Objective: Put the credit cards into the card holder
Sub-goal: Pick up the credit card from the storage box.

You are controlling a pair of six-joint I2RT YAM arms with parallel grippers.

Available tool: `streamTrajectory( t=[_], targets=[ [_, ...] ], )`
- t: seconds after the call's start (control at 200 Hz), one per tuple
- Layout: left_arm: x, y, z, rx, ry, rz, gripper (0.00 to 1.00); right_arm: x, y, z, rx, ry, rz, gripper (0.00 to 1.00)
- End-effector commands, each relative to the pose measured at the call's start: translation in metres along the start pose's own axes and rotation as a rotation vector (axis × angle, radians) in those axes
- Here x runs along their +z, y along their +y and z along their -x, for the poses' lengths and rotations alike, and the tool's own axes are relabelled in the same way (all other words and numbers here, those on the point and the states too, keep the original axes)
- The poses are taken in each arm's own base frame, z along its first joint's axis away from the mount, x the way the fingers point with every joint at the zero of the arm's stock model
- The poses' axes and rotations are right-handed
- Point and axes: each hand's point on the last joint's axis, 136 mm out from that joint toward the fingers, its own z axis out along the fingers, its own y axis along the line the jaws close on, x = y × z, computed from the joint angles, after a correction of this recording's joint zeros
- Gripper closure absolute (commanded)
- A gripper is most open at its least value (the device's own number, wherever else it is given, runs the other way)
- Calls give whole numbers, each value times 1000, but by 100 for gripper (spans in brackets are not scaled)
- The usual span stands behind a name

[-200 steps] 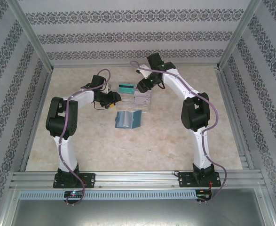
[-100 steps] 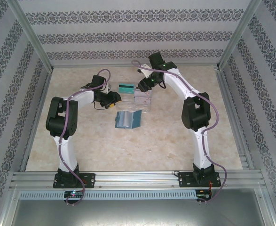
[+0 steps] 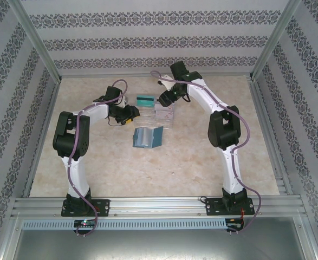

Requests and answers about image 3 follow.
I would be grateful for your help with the aluminium table side rail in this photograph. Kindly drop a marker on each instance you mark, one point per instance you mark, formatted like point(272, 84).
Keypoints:
point(257, 94)
point(34, 168)

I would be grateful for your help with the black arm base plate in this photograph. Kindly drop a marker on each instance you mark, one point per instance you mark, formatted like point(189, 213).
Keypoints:
point(103, 207)
point(215, 207)

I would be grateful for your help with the pale lilac card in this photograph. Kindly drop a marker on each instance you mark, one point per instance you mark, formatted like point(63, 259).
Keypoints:
point(167, 109)

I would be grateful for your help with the teal striped card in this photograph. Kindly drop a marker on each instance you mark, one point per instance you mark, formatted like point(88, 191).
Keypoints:
point(145, 102)

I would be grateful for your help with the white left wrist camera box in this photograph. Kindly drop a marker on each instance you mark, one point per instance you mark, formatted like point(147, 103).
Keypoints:
point(124, 101)

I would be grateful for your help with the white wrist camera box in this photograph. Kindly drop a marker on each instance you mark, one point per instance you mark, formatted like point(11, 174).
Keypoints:
point(124, 101)
point(166, 85)

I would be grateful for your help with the clear acrylic card organizer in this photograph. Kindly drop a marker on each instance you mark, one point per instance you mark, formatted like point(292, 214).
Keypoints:
point(145, 116)

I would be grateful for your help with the small controller circuit board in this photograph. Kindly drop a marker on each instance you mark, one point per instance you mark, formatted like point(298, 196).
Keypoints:
point(234, 223)
point(85, 223)

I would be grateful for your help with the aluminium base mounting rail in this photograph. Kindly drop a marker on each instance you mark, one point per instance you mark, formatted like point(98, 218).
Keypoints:
point(158, 204)

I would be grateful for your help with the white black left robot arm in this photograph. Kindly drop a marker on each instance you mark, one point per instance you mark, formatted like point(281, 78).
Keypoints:
point(93, 111)

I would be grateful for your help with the grey sheet metal tray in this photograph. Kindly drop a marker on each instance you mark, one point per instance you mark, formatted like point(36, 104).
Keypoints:
point(158, 246)

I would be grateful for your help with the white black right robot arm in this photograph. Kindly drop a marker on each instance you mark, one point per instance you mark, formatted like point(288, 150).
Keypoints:
point(223, 130)

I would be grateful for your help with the aluminium frame corner post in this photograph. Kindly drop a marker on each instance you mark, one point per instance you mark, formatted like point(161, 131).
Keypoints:
point(39, 46)
point(272, 40)

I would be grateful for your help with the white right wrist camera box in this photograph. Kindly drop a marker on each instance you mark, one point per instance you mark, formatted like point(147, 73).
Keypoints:
point(166, 85)

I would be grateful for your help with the blue card holder wallet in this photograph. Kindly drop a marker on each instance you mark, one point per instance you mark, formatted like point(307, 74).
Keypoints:
point(157, 136)

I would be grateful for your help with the pink patterned card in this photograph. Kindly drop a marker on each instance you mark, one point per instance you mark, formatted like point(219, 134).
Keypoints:
point(164, 115)

